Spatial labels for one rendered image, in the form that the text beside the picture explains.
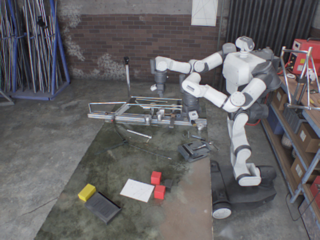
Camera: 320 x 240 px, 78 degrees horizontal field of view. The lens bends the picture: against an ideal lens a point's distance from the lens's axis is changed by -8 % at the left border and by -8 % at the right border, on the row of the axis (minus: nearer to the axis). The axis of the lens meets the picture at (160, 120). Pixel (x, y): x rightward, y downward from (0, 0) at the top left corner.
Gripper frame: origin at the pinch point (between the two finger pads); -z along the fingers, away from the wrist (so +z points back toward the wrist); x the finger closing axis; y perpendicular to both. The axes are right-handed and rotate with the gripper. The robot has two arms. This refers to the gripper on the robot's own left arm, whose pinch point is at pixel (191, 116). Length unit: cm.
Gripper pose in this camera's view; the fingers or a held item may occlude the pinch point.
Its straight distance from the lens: 130.4
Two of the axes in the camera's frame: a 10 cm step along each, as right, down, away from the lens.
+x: -9.6, 2.1, -1.6
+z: -0.9, -8.2, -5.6
